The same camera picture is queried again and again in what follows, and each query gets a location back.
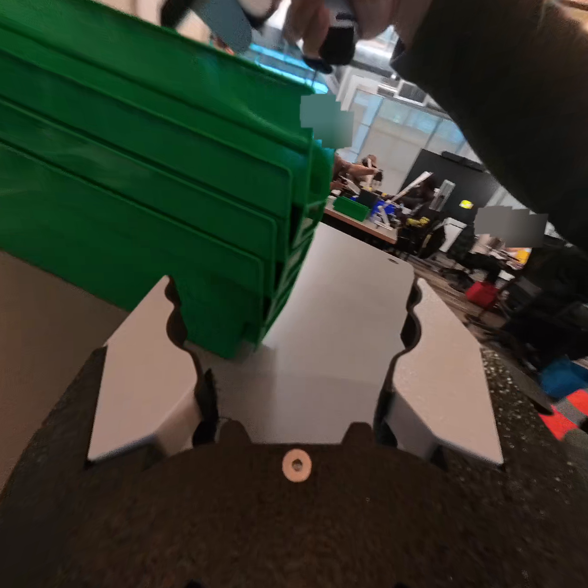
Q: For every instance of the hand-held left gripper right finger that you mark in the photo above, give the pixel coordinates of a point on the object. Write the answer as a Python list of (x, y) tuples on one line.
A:
[(445, 390)]

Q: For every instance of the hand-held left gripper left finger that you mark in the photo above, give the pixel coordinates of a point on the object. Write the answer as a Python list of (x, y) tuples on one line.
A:
[(142, 390)]

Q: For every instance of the wooden edged table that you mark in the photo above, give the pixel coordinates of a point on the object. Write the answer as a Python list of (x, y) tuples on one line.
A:
[(367, 231)]

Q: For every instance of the person's right hand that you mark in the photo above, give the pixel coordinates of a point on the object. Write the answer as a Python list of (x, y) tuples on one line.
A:
[(303, 23)]

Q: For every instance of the black yellow bag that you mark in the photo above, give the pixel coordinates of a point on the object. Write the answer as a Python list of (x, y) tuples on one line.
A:
[(420, 222)]

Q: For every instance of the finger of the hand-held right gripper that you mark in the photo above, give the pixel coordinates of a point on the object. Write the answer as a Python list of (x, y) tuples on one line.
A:
[(225, 23)]

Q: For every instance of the black partition screen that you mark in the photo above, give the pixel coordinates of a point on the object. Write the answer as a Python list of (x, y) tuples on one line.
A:
[(436, 174)]

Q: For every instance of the red box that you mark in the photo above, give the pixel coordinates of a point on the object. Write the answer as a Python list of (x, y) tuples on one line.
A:
[(482, 294)]

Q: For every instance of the blue plastic bin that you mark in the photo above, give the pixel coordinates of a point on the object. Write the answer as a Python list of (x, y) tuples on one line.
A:
[(383, 209)]

